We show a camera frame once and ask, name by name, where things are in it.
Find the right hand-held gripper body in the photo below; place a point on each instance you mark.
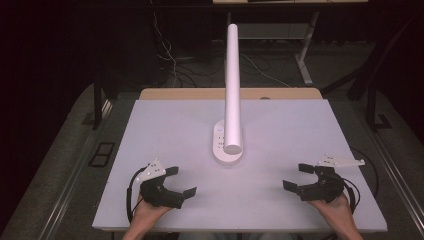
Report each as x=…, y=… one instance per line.
x=325, y=188

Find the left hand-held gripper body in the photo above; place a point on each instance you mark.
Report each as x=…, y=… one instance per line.
x=151, y=191

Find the person's left hand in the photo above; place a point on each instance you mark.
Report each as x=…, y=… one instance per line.
x=148, y=213

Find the person's right hand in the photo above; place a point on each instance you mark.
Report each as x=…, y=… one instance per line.
x=340, y=211

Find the white foam board cover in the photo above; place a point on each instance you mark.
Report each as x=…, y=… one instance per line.
x=266, y=200

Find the black metal stand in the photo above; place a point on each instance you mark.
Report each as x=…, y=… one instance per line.
x=97, y=106
x=376, y=110

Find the white desk lamp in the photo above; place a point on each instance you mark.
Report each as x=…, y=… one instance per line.
x=232, y=100

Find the white desk with metal legs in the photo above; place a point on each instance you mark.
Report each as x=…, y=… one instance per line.
x=305, y=56

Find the black rectangular floor frame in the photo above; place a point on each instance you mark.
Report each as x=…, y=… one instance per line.
x=101, y=154

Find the aluminium rail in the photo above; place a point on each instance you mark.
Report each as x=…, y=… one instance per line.
x=400, y=180
x=66, y=193

